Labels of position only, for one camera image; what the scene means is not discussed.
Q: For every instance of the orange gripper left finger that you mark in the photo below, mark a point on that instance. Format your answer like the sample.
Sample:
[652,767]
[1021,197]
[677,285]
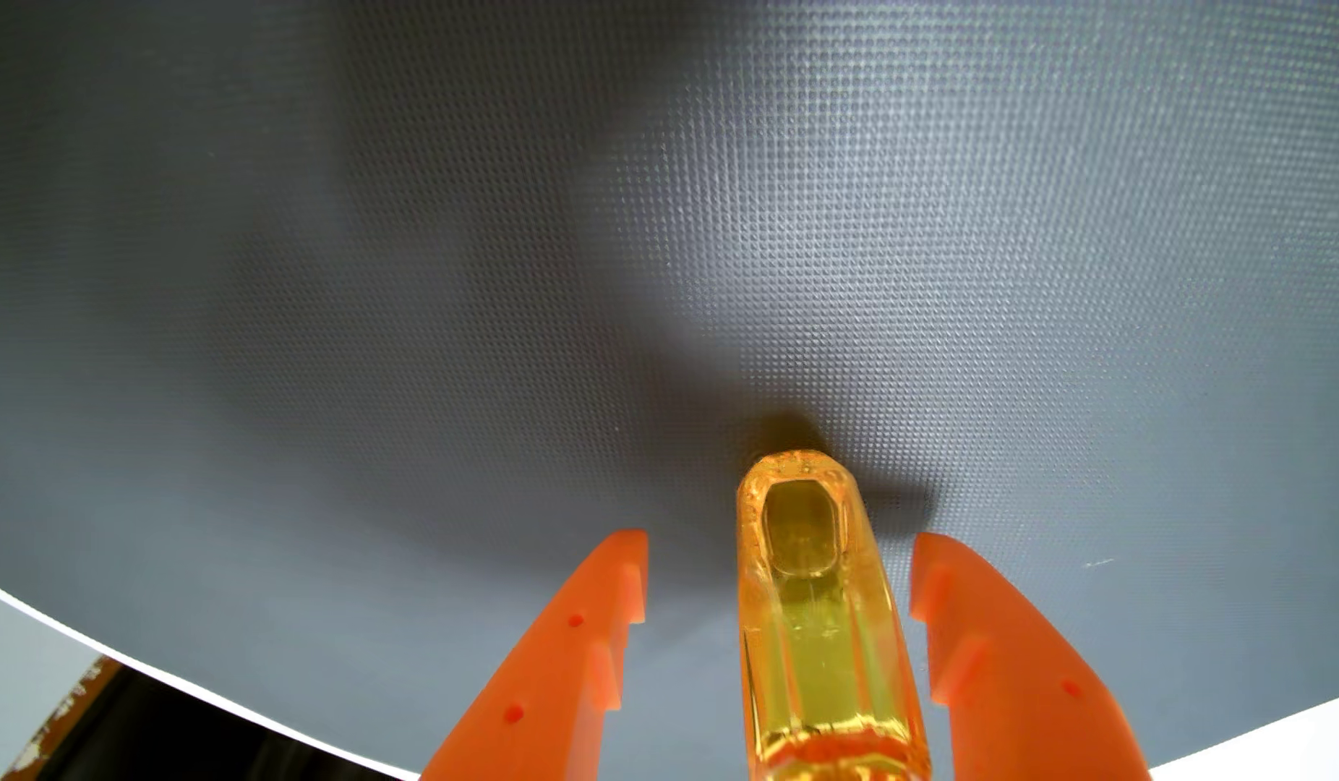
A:
[550,673]

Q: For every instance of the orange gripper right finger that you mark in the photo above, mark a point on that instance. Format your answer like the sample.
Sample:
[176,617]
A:
[1017,683]

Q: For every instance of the yellow eyedrops bottle orange cap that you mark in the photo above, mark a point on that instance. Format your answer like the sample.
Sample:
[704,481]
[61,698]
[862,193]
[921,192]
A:
[821,651]

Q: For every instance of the grey textured table mat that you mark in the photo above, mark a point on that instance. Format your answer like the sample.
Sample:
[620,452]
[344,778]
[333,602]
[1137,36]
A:
[518,271]

